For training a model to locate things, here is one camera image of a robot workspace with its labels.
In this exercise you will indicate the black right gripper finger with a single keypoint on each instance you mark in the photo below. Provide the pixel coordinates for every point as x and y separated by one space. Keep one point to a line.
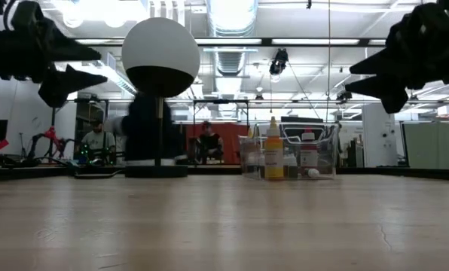
390 90
382 64

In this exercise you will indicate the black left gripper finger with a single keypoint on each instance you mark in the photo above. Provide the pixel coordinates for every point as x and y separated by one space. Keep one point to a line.
74 50
66 84

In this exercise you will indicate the red food coloring bottle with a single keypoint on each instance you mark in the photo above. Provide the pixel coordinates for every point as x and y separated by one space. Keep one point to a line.
308 150

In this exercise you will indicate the yellow food coloring bottle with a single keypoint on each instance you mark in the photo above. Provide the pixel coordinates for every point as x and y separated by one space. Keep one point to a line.
273 154

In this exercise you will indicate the black background robot arm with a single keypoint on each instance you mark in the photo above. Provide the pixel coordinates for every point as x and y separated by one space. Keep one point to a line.
47 145

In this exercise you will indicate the black ceiling fixture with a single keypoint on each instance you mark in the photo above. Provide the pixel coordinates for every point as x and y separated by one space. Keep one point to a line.
344 95

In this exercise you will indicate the white cabinet unit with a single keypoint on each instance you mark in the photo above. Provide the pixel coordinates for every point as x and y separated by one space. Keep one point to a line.
379 135

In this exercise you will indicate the green partition panel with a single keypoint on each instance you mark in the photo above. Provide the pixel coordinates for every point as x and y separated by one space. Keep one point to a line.
435 147

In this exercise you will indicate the clear plastic bin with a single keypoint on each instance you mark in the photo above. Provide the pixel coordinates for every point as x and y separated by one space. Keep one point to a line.
328 150

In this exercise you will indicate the white globe table lamp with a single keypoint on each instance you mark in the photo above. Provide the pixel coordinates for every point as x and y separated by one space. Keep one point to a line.
160 49

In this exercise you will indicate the black overhead camera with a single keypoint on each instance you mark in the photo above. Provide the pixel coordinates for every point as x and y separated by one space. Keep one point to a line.
279 62

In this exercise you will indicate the orange wall panel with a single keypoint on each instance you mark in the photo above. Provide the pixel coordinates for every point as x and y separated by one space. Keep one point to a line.
232 139

